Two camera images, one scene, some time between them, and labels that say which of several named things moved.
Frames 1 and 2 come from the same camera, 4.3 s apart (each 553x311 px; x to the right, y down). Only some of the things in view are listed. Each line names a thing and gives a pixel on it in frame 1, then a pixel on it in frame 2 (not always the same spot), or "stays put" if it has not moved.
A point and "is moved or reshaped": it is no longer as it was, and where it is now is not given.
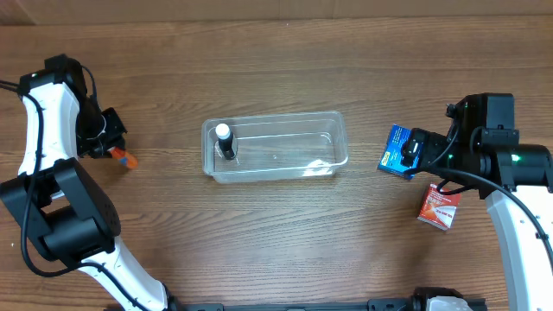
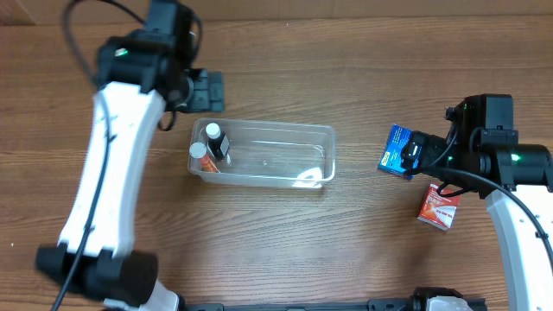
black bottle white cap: (225, 140) → (218, 142)
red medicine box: (437, 209) stays put
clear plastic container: (276, 147) is moved or reshaped
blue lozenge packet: (390, 159) stays put
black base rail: (389, 304) stays put
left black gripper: (110, 141) → (207, 92)
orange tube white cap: (123, 157) is moved or reshaped
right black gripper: (406, 152) stays put
